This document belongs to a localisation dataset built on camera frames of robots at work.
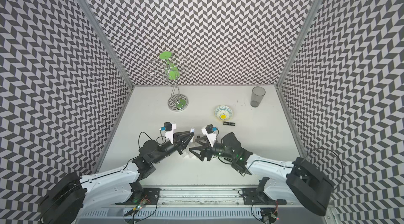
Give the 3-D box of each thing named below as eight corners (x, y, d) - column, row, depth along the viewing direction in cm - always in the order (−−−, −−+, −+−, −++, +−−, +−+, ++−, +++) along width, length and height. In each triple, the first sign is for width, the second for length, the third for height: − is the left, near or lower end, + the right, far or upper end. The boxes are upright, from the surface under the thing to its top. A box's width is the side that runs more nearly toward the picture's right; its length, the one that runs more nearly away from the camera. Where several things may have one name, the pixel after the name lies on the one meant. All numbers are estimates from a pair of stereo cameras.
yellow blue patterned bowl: (215, 121, 101) (215, 117, 97) (214, 108, 107) (214, 104, 104) (232, 121, 101) (233, 117, 97) (231, 108, 107) (231, 104, 104)
